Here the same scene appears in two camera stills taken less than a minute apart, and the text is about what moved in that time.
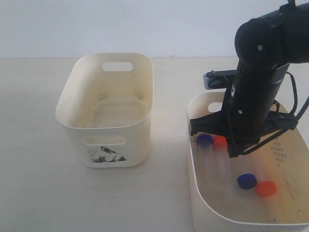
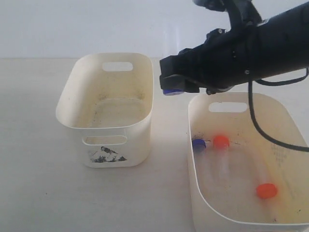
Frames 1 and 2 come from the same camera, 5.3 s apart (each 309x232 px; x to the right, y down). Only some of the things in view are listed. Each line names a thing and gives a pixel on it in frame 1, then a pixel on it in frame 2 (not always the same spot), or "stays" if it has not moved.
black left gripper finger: [216, 123] to [175, 65]
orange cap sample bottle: [220, 158] stays
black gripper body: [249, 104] to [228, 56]
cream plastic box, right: [264, 189] stays
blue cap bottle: [247, 171] to [173, 92]
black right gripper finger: [276, 124] to [179, 82]
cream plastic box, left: [107, 100] stays
